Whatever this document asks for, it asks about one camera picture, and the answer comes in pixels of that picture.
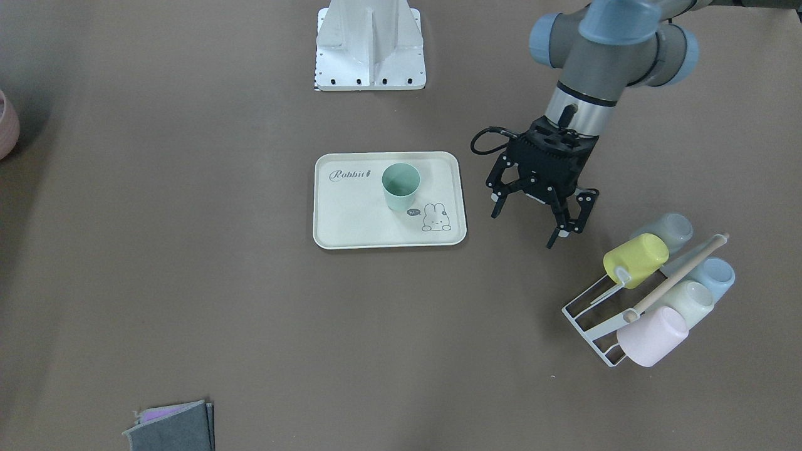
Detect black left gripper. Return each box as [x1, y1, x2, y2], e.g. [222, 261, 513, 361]
[485, 116, 600, 249]

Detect green plastic cup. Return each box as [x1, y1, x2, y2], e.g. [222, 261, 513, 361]
[382, 163, 421, 211]

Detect cream rabbit tray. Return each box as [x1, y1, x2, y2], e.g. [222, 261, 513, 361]
[312, 151, 467, 249]

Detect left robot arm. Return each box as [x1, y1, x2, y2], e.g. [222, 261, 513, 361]
[469, 1, 800, 249]

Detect yellow plastic cup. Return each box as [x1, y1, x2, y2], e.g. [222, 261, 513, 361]
[603, 233, 669, 289]

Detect grey plastic cup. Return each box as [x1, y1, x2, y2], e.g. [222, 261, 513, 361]
[629, 213, 694, 254]

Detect pink plastic cup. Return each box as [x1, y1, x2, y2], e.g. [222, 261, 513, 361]
[617, 306, 689, 366]

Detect white plastic cup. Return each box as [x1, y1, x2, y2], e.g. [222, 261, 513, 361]
[651, 280, 716, 329]

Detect blue plastic cup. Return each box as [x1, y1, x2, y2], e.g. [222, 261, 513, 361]
[681, 257, 736, 304]

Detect grey folded cloth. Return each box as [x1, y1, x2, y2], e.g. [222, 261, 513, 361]
[122, 400, 216, 450]

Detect purple cloth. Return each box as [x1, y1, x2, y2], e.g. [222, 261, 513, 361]
[135, 402, 196, 425]

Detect pink bowl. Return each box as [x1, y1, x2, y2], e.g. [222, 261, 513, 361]
[0, 91, 20, 160]

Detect white wire cup rack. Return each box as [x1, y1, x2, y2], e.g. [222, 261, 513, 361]
[562, 273, 653, 366]

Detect wooden rack handle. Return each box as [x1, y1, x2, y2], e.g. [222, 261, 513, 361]
[622, 233, 730, 324]

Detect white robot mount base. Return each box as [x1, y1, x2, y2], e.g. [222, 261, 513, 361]
[315, 1, 427, 91]

